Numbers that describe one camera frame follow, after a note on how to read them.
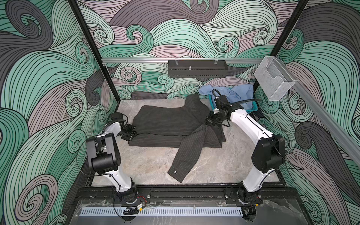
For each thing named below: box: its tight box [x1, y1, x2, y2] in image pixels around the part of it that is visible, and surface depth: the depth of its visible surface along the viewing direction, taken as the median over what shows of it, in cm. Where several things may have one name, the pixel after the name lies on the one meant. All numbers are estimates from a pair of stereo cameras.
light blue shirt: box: [198, 83, 254, 110], surface depth 116 cm
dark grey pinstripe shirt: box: [127, 93, 226, 184], surface depth 96 cm
